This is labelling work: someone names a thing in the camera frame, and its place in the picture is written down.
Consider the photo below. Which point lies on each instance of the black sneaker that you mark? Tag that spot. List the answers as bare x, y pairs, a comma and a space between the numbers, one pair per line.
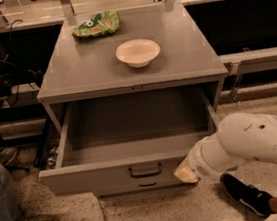
252, 198

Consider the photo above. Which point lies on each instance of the grey drawer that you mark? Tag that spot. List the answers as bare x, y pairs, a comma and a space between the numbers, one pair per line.
138, 187
127, 139

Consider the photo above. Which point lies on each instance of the grey drawer cabinet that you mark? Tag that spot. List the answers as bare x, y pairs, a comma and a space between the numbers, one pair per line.
83, 69

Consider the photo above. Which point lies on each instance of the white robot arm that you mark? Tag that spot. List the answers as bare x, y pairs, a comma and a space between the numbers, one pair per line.
240, 138

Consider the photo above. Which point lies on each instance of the white bowl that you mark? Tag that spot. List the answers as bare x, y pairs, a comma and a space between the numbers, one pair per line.
137, 53

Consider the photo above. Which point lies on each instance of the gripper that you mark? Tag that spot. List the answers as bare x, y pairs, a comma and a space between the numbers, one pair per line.
199, 161

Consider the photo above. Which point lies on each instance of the green chip bag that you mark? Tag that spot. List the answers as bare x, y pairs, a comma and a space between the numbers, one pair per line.
103, 23

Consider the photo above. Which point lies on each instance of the grey bottom drawer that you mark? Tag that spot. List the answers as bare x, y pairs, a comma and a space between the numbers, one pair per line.
138, 187

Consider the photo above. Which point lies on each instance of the grey top drawer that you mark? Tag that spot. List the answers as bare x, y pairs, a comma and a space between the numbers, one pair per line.
127, 139

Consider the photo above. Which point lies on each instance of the wire basket with cans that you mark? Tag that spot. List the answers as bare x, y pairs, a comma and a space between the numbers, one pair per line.
52, 157

